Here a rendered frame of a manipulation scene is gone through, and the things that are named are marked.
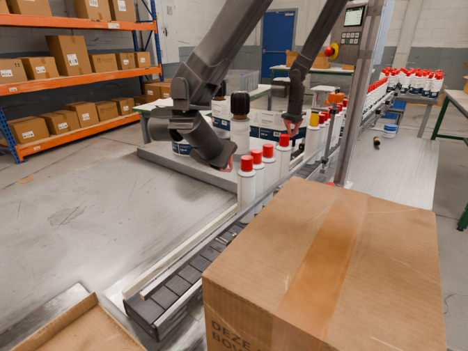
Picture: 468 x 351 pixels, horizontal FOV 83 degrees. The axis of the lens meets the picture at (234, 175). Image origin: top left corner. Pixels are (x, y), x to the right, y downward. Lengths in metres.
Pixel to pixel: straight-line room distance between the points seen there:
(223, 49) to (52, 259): 0.71
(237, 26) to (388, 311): 0.44
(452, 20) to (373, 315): 8.51
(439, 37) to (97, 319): 8.59
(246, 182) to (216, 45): 0.36
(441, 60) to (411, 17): 1.30
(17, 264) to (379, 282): 0.85
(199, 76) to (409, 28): 8.20
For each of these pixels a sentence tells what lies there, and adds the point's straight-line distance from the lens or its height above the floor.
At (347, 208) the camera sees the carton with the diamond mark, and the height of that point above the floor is 1.12.
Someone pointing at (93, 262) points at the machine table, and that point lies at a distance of 0.84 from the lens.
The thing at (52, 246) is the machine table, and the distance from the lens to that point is 0.95.
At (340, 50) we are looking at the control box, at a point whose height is 1.33.
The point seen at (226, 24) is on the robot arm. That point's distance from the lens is 0.50.
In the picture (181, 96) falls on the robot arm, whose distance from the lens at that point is 0.50.
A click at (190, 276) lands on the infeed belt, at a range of 0.66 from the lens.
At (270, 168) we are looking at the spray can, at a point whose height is 1.02.
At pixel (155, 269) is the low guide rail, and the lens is 0.64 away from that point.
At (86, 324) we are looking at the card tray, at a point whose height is 0.83.
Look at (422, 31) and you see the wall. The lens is 8.65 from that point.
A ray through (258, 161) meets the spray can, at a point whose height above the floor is 1.06.
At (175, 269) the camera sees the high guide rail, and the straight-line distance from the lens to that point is 0.56.
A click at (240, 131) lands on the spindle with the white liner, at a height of 1.02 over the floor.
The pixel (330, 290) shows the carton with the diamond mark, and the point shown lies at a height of 1.12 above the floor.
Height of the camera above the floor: 1.36
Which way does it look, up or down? 27 degrees down
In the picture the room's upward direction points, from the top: straight up
